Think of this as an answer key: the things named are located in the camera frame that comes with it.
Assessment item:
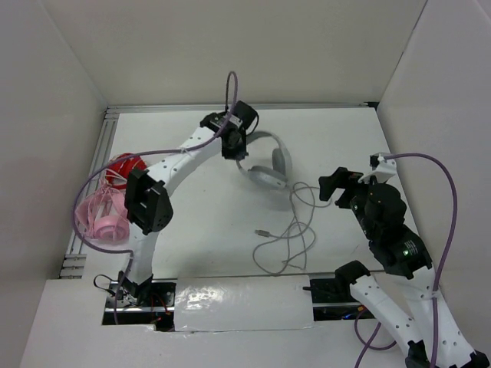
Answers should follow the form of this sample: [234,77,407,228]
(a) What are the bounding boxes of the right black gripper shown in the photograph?
[317,164,382,237]

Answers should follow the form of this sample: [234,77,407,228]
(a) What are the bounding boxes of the white grey headphones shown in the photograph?
[236,130,292,190]

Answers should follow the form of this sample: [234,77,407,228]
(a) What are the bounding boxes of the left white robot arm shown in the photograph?
[118,101,259,306]

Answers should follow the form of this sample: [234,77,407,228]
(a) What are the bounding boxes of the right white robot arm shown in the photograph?
[318,167,490,367]

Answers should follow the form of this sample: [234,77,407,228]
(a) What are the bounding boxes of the red headphones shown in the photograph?
[104,153,147,191]

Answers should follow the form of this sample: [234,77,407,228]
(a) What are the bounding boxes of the pink headphones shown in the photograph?
[74,184,130,243]

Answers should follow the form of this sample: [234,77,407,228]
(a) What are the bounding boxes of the white glossy cover panel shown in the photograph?
[173,275,314,332]

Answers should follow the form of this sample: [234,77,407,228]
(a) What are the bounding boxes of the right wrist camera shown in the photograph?
[358,153,397,185]

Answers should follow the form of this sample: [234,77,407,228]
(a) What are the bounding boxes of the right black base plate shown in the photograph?
[302,278,362,307]

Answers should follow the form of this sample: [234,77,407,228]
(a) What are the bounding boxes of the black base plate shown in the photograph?
[302,278,362,307]
[101,280,176,311]

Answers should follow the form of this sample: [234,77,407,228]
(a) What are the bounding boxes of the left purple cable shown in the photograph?
[72,71,239,327]

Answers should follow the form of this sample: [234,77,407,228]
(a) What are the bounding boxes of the purple cable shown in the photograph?
[353,153,460,368]
[72,71,239,327]

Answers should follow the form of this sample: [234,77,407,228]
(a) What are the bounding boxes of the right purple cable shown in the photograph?
[353,153,460,368]

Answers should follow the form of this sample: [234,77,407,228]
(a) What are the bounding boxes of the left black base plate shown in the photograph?
[101,280,176,311]

